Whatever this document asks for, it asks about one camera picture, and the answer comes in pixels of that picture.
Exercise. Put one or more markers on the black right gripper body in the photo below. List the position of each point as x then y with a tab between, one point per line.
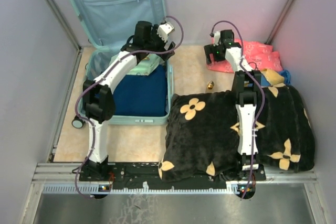
210	49

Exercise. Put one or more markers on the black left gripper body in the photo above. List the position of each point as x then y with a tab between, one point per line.
157	43

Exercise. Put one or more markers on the light green cartoon cloth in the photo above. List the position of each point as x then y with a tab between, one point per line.
146	66

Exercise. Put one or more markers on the small gold bottle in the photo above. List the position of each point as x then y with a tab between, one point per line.
210	85

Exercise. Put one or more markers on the pink printed garment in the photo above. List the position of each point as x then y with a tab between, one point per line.
256	54

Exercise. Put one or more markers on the dark blue shirt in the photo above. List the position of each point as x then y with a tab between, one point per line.
142	95

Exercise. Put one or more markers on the black floral fleece blanket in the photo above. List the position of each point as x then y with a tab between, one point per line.
202	130

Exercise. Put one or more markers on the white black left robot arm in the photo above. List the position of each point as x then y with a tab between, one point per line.
97	96

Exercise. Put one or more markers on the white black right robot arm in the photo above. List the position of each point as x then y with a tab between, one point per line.
245	88

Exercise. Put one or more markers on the yellow and blue garment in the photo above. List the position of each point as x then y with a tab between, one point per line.
273	80

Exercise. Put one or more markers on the light teal hardshell suitcase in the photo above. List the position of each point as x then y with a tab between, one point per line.
108	24

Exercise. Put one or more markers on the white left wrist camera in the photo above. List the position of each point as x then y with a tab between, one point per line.
164	30

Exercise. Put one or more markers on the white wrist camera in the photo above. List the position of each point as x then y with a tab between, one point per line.
216	38
164	30

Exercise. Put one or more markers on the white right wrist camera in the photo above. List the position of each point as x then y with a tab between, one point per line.
216	38

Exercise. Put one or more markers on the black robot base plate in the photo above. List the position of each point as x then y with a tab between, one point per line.
162	175

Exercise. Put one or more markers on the white cable duct strip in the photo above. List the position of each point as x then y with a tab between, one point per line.
102	189

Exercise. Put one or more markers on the aluminium frame rail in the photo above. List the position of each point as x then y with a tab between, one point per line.
284	197

